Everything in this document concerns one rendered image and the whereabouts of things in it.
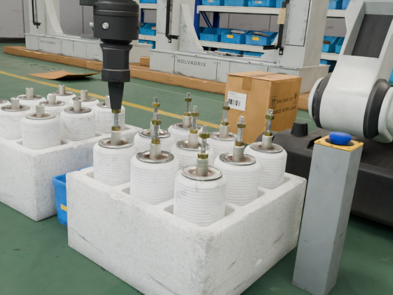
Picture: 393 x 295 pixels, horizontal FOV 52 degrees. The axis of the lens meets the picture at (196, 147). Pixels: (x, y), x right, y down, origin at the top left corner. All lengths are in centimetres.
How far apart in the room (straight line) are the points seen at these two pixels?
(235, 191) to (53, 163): 50
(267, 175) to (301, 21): 213
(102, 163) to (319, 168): 43
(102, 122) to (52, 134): 19
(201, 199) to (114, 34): 35
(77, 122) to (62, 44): 362
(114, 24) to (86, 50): 360
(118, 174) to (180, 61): 265
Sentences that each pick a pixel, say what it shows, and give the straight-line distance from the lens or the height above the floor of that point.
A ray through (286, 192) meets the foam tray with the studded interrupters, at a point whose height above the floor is 18.
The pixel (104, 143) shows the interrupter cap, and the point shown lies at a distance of 87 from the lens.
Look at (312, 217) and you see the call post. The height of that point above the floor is 16.
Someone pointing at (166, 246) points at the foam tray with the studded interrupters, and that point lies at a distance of 73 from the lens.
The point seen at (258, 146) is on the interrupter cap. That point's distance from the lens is 92.
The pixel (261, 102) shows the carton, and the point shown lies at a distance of 177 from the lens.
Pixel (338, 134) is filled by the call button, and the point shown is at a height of 33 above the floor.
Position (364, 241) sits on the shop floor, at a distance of 115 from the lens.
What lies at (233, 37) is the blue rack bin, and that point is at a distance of 630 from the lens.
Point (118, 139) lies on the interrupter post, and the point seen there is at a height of 26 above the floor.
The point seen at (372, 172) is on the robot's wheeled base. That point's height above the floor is 17.
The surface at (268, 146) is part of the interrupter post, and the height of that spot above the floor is 26.
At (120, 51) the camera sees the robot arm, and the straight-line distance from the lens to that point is 80.
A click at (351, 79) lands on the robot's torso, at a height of 41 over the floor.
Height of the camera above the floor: 51
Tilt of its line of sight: 17 degrees down
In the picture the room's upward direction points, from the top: 4 degrees clockwise
